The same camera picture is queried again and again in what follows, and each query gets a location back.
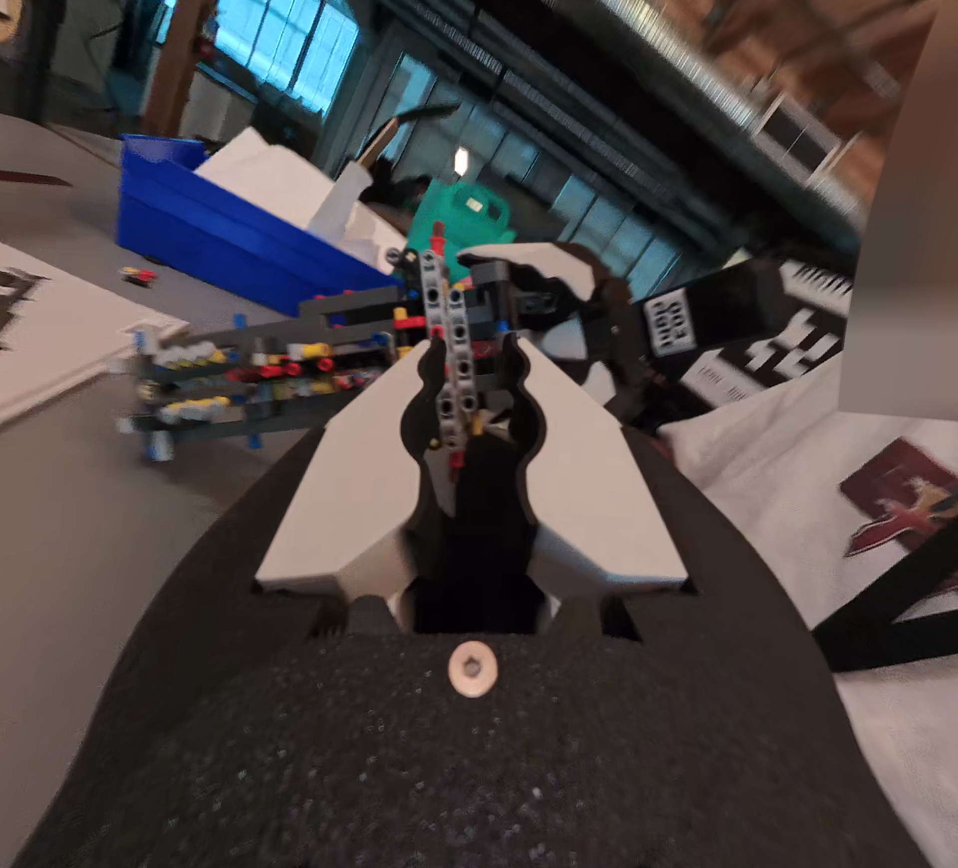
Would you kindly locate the white paper sheet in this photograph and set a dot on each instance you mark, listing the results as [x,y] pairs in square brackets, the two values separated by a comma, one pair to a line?
[269,172]

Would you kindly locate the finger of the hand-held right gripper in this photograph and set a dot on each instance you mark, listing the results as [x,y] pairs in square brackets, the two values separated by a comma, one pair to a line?
[569,340]
[524,254]

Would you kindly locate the green plastic bin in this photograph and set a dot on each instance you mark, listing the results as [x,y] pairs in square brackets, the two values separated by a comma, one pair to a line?
[464,217]

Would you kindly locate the grey lego car chassis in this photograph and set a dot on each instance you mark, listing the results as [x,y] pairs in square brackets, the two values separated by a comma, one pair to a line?
[352,301]

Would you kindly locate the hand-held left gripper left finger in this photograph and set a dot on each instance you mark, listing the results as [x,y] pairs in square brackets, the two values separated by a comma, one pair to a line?
[344,509]

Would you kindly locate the red lego pin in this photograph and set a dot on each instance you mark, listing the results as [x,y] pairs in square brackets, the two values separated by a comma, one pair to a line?
[146,277]

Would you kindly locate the person in white shirt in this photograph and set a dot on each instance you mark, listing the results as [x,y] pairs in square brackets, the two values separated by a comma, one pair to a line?
[786,546]

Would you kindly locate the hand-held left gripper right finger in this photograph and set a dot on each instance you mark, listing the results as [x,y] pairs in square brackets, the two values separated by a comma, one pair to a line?
[599,509]

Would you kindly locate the brown wooden post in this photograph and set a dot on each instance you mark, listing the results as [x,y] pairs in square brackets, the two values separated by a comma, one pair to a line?
[187,22]

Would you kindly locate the blue plastic bin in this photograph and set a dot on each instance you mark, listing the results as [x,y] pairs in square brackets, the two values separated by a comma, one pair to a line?
[224,247]

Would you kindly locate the lego instruction booklet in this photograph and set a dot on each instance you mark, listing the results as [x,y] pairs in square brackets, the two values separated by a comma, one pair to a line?
[60,337]

